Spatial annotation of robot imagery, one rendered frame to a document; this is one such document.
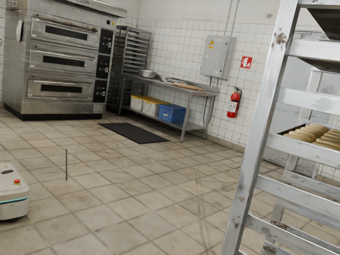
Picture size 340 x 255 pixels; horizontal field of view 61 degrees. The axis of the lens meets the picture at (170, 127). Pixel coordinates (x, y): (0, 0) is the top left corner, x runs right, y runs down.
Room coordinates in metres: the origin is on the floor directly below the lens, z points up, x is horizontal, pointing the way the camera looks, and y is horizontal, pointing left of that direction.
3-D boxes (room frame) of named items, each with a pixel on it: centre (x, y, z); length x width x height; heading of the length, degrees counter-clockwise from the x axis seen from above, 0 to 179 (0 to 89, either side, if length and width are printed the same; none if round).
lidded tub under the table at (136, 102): (5.90, 0.63, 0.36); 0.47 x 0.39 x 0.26; 136
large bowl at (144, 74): (5.89, 0.65, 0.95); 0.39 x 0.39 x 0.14
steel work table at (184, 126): (5.53, 0.22, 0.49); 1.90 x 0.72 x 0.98; 48
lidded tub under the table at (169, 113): (5.33, 0.00, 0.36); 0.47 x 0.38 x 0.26; 140
